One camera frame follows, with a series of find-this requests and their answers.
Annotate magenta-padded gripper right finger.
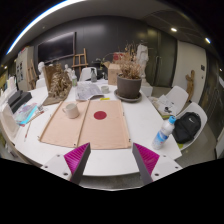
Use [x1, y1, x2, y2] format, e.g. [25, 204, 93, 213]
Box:
[132, 142, 184, 186]

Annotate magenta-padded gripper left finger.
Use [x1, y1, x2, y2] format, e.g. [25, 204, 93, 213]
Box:
[41, 142, 92, 185]

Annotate white bottle with blue cap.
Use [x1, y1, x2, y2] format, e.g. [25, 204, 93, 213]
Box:
[151, 115, 177, 150]

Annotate light wooden panel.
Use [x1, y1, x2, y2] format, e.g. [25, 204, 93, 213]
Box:
[38, 99, 132, 150]

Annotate white ceramic mug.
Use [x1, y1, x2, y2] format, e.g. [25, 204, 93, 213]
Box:
[61, 102, 80, 120]

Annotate flat round red coaster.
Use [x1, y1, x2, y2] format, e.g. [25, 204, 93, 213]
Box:
[93, 110, 108, 121]

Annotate black backpack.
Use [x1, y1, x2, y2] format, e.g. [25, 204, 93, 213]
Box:
[172, 111, 202, 145]

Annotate stack of papers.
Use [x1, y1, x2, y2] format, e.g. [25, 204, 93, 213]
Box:
[153, 94, 178, 118]

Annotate open newspaper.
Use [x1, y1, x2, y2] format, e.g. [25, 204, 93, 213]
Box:
[74, 81, 105, 102]

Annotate colourful booklet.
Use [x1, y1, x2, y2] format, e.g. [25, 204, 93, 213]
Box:
[13, 103, 39, 126]

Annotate white plastic chair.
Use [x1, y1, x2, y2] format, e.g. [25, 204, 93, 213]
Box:
[173, 101, 208, 151]
[151, 85, 190, 120]
[79, 66, 98, 83]

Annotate brown relief sculpture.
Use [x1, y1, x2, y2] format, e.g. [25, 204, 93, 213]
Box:
[42, 63, 73, 106]

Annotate dried plant in grey pot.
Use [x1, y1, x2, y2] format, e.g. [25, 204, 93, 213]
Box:
[114, 43, 144, 100]

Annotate small bottle with green label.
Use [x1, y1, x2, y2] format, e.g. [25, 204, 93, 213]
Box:
[71, 73, 78, 88]

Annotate black boxes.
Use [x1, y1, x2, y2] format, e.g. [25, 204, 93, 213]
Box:
[7, 89, 33, 114]

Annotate grey bottle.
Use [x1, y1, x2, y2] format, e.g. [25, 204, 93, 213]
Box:
[90, 68, 98, 83]

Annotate wooden figure sculpture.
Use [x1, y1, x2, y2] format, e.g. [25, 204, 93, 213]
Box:
[185, 69, 196, 101]

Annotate small white plaster figure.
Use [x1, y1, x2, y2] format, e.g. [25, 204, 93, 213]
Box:
[64, 63, 76, 81]

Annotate wooden easel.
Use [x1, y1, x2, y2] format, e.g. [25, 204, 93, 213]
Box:
[71, 47, 89, 78]

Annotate white plaster bust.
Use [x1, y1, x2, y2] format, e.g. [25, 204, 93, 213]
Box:
[37, 61, 46, 79]

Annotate red box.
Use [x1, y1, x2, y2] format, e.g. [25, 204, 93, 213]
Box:
[113, 51, 126, 64]

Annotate beige cabinet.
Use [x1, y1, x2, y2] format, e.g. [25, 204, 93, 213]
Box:
[14, 45, 35, 92]

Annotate dark wall screen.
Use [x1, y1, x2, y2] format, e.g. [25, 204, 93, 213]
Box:
[37, 31, 77, 64]

